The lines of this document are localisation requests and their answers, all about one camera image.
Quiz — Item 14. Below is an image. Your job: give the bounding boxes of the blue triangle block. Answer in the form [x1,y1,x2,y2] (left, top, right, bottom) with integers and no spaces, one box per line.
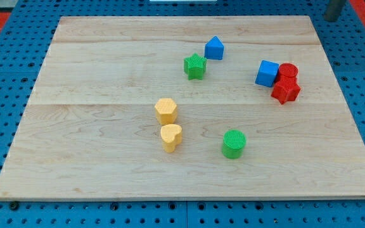
[204,36,224,60]

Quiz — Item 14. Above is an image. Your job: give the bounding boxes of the yellow hexagon block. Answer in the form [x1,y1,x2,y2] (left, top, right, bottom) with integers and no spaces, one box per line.
[155,98,177,125]

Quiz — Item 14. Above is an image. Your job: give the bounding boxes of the yellow heart block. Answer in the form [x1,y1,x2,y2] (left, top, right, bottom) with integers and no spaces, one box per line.
[160,124,183,153]

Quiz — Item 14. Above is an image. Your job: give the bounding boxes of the green star block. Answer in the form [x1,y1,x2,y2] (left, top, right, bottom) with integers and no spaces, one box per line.
[184,53,207,80]

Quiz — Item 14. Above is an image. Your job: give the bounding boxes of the light wooden board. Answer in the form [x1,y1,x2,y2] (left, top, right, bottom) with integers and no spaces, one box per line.
[0,16,365,201]

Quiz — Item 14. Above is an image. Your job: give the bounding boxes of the green cylinder block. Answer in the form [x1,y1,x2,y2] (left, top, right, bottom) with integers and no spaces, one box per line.
[222,130,247,159]

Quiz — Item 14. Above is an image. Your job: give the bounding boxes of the blue cube block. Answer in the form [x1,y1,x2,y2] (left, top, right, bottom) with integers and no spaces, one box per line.
[255,60,279,87]

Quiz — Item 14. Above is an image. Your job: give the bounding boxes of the red star block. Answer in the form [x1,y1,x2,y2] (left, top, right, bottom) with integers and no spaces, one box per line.
[271,78,301,105]

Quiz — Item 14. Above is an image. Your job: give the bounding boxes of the red cylinder block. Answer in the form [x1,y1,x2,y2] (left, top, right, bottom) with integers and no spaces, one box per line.
[275,63,298,82]

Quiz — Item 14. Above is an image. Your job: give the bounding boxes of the grey metal post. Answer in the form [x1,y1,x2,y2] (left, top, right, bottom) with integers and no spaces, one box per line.
[323,0,346,22]

